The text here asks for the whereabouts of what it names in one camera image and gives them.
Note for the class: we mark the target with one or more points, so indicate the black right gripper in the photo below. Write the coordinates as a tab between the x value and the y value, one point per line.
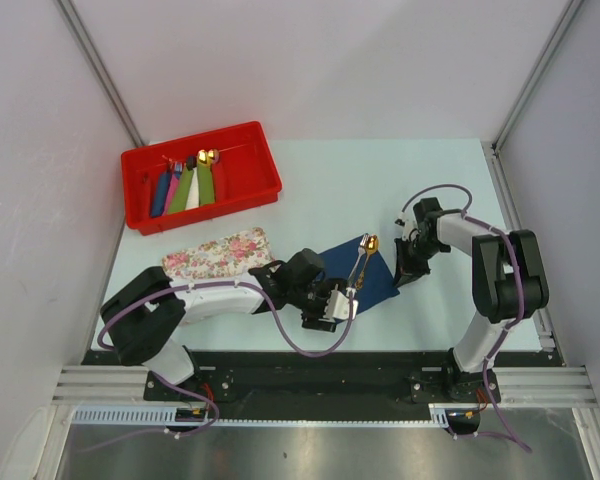
402	265

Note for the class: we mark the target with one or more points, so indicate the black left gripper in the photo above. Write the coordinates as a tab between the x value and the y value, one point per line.
310	320

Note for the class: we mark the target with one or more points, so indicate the dark blue paper napkin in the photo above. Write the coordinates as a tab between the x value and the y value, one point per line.
378	282

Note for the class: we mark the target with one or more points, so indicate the gold spoon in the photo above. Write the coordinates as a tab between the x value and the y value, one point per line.
371	247

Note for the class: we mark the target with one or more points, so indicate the silver fork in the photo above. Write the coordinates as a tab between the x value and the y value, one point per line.
362	251

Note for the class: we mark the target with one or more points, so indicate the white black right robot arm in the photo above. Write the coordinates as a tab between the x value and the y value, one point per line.
508	285

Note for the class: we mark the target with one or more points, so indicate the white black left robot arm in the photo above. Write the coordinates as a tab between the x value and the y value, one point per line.
140	320

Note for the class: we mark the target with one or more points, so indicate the white rolled napkin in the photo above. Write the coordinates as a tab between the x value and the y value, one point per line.
192	201

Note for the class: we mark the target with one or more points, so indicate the olive green rolled napkin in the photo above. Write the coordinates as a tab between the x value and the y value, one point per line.
206	159

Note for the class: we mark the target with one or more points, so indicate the pink rolled napkin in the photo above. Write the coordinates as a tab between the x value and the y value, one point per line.
173	185

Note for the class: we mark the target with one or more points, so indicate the blue rolled napkin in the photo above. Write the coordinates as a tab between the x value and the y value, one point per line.
160	194

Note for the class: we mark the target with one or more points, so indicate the floral cloth mat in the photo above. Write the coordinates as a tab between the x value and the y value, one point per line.
229	256

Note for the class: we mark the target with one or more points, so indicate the red plastic bin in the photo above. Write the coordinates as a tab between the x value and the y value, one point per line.
250	176

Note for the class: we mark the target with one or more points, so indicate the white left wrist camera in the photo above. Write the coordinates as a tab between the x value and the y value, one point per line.
335	309

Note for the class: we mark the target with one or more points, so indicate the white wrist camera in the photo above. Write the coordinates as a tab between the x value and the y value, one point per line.
407	225
335	309

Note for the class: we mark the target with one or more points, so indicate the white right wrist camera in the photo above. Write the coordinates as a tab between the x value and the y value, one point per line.
407	225

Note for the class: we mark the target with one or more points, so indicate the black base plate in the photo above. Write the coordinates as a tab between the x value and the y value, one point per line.
424	377

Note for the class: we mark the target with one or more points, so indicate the right aluminium corner post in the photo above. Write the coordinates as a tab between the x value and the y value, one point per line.
541	65

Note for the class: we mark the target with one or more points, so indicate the aluminium corner post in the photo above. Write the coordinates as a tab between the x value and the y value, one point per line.
88	48
541	65

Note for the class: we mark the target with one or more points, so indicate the left aluminium corner post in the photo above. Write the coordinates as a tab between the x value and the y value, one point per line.
88	48

